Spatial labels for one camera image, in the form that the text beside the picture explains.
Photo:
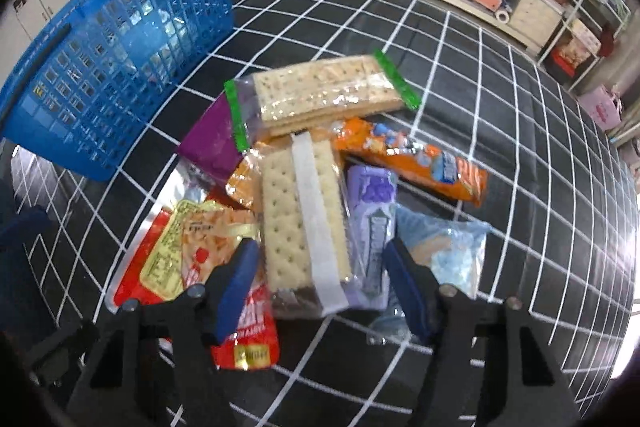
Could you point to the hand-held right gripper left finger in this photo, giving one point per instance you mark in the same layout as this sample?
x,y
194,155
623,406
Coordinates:
x,y
237,287

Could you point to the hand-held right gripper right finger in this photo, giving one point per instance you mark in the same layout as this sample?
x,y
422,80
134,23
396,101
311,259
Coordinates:
x,y
407,292

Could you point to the light blue clear snack packet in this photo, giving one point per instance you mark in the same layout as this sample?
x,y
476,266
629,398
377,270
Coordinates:
x,y
455,252

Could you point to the lavender snack bar packet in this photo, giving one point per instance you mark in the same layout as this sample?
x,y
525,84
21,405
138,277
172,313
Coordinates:
x,y
370,227

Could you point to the cracker packet with white strip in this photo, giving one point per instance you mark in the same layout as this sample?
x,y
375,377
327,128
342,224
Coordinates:
x,y
285,227

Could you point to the red snack bag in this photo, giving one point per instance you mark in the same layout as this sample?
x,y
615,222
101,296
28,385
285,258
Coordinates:
x,y
165,252

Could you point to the small orange snack packet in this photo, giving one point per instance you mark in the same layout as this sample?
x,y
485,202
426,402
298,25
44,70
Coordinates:
x,y
245,182

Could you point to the long orange snack packet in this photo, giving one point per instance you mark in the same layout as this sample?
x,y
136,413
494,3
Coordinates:
x,y
400,157

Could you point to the purple snack packet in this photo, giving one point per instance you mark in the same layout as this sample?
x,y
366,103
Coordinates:
x,y
210,142

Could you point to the cracker packet with green ends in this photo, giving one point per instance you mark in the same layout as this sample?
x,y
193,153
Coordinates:
x,y
320,92

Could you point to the blue plastic basket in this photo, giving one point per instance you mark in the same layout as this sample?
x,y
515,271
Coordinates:
x,y
125,57

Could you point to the black white grid tablecloth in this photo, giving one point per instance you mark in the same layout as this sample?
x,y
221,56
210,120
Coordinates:
x,y
500,187

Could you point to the pink bag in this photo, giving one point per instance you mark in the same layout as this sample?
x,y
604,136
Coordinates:
x,y
600,107

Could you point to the white paper roll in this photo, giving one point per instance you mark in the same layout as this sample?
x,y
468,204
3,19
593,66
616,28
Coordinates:
x,y
501,15

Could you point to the white metal storage rack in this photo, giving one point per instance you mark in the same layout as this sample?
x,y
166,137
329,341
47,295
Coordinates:
x,y
580,42

